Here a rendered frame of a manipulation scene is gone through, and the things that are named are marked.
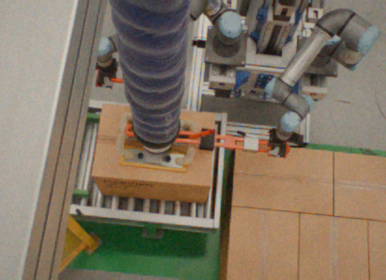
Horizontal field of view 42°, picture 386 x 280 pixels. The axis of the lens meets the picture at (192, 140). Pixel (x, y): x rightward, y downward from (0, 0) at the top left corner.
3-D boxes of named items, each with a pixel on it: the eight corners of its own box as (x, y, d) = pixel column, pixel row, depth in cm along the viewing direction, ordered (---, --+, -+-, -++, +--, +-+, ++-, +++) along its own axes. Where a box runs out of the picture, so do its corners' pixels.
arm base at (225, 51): (213, 31, 269) (215, 21, 260) (240, 34, 269) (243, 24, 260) (210, 55, 264) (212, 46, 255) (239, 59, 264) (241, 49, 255)
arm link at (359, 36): (343, 39, 256) (356, 7, 203) (366, 56, 254) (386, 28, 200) (328, 58, 258) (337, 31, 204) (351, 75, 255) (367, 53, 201)
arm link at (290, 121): (305, 117, 212) (293, 132, 209) (299, 127, 222) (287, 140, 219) (290, 106, 213) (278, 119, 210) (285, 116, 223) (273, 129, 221)
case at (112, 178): (100, 194, 285) (91, 176, 248) (110, 130, 299) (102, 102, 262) (205, 204, 287) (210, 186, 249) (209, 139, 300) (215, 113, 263)
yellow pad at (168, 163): (119, 164, 251) (118, 162, 246) (123, 146, 254) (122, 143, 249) (186, 173, 251) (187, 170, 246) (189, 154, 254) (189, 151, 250)
